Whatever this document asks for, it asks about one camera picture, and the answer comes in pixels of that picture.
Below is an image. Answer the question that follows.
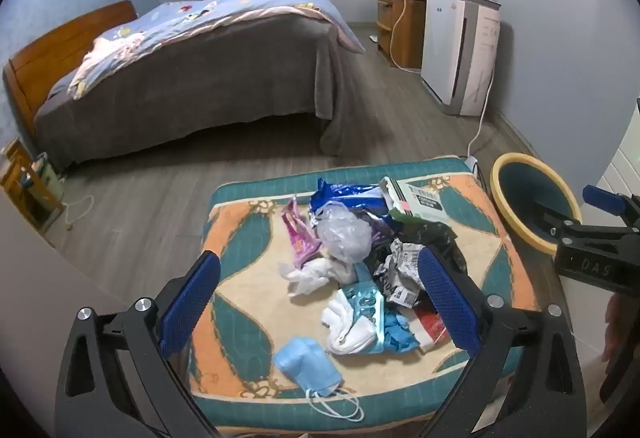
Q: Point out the printed teal orange mat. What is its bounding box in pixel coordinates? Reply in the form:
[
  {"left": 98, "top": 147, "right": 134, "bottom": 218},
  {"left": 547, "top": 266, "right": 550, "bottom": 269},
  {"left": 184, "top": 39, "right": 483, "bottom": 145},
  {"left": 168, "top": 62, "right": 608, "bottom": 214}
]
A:
[{"left": 189, "top": 155, "right": 539, "bottom": 434}]

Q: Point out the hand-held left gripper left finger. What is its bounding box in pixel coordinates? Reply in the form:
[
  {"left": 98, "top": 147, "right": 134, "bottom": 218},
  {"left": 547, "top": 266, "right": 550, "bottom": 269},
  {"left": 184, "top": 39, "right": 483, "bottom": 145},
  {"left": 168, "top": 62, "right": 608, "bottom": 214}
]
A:
[{"left": 55, "top": 251, "right": 221, "bottom": 438}]

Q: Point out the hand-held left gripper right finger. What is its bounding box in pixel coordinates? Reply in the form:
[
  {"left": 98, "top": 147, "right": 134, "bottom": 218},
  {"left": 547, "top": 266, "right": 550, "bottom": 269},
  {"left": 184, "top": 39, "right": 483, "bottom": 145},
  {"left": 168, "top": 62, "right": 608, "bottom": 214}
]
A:
[{"left": 417, "top": 245, "right": 586, "bottom": 438}]

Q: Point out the yellow-rimmed teal bin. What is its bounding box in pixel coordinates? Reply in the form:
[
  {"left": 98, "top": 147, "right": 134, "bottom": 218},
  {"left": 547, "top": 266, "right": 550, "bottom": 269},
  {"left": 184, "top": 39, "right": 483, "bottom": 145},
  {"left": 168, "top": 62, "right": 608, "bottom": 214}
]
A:
[{"left": 490, "top": 152, "right": 584, "bottom": 257}]

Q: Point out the bed with grey cover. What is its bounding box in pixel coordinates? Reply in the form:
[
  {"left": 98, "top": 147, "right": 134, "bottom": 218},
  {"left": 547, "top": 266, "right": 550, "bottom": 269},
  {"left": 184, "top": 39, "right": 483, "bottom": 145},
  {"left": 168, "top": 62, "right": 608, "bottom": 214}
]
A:
[{"left": 32, "top": 6, "right": 369, "bottom": 174}]

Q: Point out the blue glove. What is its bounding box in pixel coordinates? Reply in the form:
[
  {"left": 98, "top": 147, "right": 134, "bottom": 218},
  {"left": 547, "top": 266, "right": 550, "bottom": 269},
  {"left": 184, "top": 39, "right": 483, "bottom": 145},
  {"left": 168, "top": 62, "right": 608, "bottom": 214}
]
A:
[{"left": 382, "top": 311, "right": 422, "bottom": 354}]

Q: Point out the white air purifier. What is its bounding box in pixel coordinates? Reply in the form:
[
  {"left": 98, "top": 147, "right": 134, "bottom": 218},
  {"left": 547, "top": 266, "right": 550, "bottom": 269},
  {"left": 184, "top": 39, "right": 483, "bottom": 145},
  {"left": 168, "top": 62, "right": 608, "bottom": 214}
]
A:
[{"left": 420, "top": 0, "right": 503, "bottom": 117}]

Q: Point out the white green carton box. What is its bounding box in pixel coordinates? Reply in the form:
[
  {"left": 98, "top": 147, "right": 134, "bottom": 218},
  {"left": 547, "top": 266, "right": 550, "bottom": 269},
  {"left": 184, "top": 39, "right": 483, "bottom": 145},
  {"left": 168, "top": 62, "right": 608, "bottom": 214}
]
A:
[{"left": 380, "top": 177, "right": 447, "bottom": 222}]

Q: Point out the pink wrapper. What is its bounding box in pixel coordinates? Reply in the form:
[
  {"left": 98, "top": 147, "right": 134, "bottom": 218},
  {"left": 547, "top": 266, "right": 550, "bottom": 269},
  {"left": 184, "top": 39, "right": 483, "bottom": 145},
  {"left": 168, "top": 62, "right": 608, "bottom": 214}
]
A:
[{"left": 281, "top": 198, "right": 323, "bottom": 269}]

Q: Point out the wooden bed frame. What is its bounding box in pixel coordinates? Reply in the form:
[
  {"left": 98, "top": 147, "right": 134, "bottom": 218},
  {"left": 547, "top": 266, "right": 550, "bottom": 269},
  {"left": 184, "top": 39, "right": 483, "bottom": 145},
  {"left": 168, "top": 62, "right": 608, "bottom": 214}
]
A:
[{"left": 2, "top": 1, "right": 139, "bottom": 139}]

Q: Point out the blue face mask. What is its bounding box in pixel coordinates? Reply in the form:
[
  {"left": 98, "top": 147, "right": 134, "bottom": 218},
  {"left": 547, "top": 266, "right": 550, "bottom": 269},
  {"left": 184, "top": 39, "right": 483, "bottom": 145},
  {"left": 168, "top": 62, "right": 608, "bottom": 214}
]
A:
[{"left": 273, "top": 337, "right": 366, "bottom": 422}]

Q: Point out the white crumpled cloth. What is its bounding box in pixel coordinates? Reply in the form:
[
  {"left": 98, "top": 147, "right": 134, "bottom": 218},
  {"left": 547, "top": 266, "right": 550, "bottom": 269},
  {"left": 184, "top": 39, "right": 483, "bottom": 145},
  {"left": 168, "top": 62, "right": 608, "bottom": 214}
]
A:
[{"left": 320, "top": 291, "right": 381, "bottom": 357}]

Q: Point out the person's right hand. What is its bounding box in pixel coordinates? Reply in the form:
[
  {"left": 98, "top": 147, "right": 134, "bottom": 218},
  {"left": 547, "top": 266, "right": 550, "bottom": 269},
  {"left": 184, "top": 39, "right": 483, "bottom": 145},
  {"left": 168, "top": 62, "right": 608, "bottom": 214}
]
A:
[{"left": 602, "top": 292, "right": 624, "bottom": 363}]

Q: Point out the wooden cabinet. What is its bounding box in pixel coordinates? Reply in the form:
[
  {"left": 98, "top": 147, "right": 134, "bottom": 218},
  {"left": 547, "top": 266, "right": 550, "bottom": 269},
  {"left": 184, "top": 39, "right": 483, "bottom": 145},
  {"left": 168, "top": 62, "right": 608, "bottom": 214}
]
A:
[{"left": 375, "top": 0, "right": 429, "bottom": 70}]

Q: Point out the crumpled printed paper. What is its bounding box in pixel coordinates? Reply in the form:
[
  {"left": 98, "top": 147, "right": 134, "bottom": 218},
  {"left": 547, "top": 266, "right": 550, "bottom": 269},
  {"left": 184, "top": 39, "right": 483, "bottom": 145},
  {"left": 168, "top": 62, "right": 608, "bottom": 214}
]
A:
[{"left": 372, "top": 238, "right": 434, "bottom": 309}]

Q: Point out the blue printed quilt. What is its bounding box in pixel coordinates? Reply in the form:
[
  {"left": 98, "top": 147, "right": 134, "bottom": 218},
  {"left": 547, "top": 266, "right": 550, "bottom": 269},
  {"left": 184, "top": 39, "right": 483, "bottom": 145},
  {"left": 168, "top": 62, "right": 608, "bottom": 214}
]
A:
[{"left": 67, "top": 0, "right": 369, "bottom": 100}]

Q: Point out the clear plastic bag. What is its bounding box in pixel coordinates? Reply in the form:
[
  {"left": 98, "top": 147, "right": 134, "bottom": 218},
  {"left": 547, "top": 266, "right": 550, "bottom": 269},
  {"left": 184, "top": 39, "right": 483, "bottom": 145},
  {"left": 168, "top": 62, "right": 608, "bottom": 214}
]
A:
[{"left": 312, "top": 201, "right": 374, "bottom": 264}]

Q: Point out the blue wipes packet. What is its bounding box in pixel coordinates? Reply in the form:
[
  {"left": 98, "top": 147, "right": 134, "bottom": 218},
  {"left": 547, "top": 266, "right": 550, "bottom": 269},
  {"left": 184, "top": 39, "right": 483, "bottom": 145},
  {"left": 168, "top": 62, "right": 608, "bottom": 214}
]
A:
[{"left": 309, "top": 178, "right": 388, "bottom": 219}]

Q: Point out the black plastic bag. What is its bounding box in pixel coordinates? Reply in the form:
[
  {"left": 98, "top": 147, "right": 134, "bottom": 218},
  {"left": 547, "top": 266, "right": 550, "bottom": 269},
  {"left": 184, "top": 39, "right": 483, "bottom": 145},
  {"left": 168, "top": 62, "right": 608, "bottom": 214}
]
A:
[{"left": 390, "top": 217, "right": 469, "bottom": 280}]

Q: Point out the light blue plastic wrapper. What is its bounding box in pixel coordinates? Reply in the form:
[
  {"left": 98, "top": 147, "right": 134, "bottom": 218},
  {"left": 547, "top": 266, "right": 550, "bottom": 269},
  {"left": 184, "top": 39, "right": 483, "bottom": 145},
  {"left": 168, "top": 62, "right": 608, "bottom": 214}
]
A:
[{"left": 342, "top": 281, "right": 387, "bottom": 354}]

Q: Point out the red packet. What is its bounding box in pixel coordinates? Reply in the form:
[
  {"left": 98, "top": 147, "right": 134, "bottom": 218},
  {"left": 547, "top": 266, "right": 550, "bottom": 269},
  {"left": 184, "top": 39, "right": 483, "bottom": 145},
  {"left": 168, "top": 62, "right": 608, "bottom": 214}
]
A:
[{"left": 410, "top": 303, "right": 449, "bottom": 353}]

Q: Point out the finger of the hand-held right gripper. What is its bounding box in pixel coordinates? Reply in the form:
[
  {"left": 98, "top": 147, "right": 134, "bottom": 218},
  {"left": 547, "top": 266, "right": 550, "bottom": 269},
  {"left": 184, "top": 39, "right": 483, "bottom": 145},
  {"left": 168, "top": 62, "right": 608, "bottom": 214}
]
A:
[
  {"left": 581, "top": 184, "right": 640, "bottom": 230},
  {"left": 530, "top": 199, "right": 577, "bottom": 240}
]

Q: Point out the wooden nightstand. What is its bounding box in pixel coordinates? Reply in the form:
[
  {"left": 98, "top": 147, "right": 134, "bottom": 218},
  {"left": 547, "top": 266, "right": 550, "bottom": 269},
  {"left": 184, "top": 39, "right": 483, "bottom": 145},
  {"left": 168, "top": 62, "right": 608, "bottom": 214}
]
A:
[{"left": 0, "top": 138, "right": 66, "bottom": 235}]

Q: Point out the white crumpled tissue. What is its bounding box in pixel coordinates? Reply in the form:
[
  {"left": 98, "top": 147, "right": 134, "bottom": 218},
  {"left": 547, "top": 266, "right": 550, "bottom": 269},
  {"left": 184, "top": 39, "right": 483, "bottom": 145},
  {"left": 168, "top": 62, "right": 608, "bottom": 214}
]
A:
[{"left": 280, "top": 258, "right": 358, "bottom": 297}]

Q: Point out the white floor cable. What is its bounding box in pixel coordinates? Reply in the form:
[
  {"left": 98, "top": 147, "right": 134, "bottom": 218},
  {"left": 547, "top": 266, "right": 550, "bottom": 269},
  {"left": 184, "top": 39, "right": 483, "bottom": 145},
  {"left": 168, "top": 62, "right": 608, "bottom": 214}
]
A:
[{"left": 62, "top": 192, "right": 96, "bottom": 230}]

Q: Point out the white power cable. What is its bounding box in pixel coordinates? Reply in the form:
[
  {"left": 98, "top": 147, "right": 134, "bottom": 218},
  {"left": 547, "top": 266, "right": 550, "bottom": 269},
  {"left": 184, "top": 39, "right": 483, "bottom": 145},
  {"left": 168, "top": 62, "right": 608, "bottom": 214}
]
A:
[{"left": 466, "top": 63, "right": 497, "bottom": 160}]

